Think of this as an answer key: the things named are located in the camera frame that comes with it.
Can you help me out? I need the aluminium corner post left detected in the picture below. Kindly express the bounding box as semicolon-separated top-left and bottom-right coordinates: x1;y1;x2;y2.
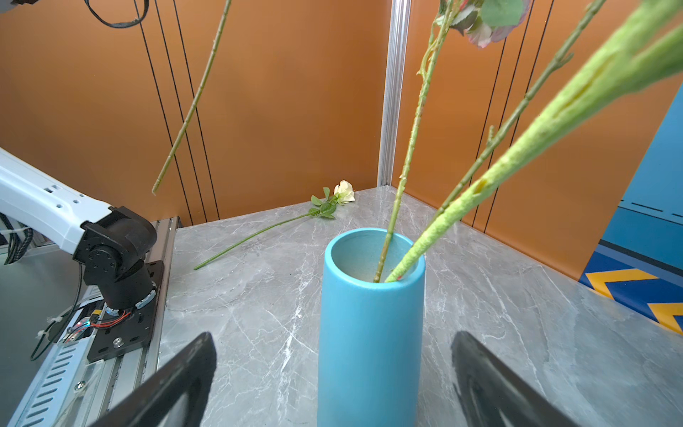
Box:
376;0;412;187

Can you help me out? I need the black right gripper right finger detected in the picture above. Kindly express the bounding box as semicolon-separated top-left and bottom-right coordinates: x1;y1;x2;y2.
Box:
451;331;576;426

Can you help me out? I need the pink rose bud stem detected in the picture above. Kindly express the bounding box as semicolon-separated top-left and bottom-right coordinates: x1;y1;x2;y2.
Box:
373;0;605;283

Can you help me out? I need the green circuit board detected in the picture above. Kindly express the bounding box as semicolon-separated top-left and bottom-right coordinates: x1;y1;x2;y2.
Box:
60;309;103;343

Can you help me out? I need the orange gerbera flower stem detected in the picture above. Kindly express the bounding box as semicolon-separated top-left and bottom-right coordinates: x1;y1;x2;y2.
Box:
151;0;232;195

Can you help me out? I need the white rose flower stem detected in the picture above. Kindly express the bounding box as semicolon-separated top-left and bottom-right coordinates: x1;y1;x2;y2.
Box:
381;1;682;282

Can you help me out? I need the teal ceramic vase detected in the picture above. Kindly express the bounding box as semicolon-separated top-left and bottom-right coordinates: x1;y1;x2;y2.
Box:
317;228;426;426

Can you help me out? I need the aluminium front rail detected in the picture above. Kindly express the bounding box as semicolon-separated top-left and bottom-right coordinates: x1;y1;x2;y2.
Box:
8;218;181;426

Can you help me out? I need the large cream rose stem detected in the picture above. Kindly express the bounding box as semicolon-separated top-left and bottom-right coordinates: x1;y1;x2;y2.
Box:
193;180;356;270

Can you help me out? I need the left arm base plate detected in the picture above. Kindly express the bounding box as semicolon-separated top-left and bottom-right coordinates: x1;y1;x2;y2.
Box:
87;261;165;363

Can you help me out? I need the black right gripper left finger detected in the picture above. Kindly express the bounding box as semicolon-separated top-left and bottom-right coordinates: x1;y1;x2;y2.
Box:
94;332;217;426

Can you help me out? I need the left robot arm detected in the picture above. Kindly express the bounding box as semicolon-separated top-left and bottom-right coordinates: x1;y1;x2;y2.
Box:
1;149;157;311

